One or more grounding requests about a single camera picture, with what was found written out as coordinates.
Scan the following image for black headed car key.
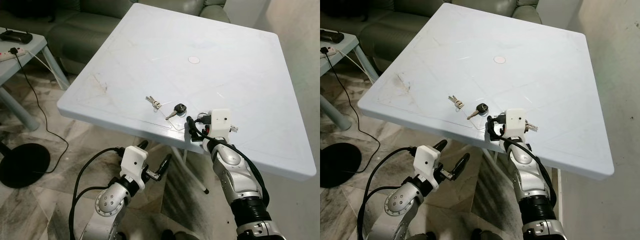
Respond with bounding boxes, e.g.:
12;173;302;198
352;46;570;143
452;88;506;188
165;103;188;121
467;102;490;121

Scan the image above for white plastic square table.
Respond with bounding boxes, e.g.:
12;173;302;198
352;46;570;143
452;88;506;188
357;2;615;240
56;2;318;195

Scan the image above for black round stand base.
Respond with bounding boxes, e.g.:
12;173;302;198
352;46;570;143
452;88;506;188
0;142;51;189
320;142;362;189

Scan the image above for grey green leather sofa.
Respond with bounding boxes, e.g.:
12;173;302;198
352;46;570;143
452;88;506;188
320;0;543;72
0;0;231;76

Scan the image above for pale blue side table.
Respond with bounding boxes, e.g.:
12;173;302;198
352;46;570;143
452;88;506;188
320;30;379;131
0;27;71;132

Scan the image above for black flat device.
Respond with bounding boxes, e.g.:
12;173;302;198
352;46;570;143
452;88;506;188
320;29;345;44
0;30;34;43

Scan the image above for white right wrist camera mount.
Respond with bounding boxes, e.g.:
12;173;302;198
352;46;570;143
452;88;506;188
502;108;527;139
201;109;232;151

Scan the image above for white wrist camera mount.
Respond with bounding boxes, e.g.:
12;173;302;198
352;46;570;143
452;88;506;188
120;146;149;192
201;109;232;151
502;108;527;139
414;145;441;192

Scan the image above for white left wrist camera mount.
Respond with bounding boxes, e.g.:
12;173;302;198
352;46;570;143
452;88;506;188
120;146;149;192
414;145;441;192

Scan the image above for thin black power cable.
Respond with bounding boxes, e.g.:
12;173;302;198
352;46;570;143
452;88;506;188
324;49;381;175
14;51;70;175

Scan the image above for thin white cable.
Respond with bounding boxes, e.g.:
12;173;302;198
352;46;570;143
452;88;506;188
343;48;375;82
25;49;58;79

